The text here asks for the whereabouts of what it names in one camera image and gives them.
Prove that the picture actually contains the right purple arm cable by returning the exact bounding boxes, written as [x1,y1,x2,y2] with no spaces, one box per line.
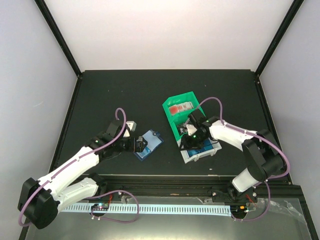
[197,96,292,180]

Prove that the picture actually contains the white card bin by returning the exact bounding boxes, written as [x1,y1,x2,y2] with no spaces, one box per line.
[180,138,222,164]

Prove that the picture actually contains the circuit board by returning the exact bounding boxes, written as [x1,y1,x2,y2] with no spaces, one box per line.
[91,203,109,211]
[230,205,256,214]

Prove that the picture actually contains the right black frame post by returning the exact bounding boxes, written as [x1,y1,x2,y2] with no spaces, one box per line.
[255,0,304,77]

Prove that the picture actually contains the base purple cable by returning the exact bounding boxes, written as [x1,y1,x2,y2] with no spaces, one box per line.
[89,190,140,224]
[231,181,271,223]

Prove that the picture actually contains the right circuit board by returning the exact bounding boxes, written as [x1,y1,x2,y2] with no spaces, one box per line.
[230,205,256,214]

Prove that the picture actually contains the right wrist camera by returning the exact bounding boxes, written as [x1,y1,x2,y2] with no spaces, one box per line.
[185,124,197,136]

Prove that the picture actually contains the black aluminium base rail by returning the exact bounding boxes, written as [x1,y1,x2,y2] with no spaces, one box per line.
[47,173,303,201]

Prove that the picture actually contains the left black frame post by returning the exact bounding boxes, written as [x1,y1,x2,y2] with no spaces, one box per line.
[34,0,82,77]

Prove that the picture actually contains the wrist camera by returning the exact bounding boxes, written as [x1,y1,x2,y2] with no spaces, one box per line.
[123,121,137,138]
[185,124,197,136]

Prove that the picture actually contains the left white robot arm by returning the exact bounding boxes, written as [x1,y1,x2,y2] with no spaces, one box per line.
[17,119,148,229]

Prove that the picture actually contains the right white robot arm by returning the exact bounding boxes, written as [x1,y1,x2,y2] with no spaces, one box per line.
[180,109,289,202]

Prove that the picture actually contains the green card bin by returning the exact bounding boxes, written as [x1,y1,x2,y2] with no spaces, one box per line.
[162,91,199,142]

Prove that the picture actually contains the blue credit cards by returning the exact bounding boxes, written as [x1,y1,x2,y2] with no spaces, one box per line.
[187,141,214,157]

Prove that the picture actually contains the blue card holder wallet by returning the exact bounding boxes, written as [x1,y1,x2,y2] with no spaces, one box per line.
[134,129,164,162]

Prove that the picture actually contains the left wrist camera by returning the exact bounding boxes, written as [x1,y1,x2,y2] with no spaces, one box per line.
[123,121,137,138]

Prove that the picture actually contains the black frame post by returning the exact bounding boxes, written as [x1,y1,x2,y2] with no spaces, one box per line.
[34,0,82,77]
[255,0,304,77]

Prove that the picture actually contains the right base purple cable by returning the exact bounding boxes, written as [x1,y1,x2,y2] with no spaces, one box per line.
[231,181,271,223]

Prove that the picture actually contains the white slotted cable duct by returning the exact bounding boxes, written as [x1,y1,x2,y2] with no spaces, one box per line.
[63,202,231,217]

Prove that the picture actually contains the red white credit cards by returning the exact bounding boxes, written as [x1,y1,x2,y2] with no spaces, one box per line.
[168,101,194,116]

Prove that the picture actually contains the left circuit board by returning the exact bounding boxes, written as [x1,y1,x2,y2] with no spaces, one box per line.
[91,203,109,211]

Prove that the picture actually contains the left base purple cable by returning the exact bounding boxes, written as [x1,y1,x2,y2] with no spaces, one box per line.
[89,190,140,224]

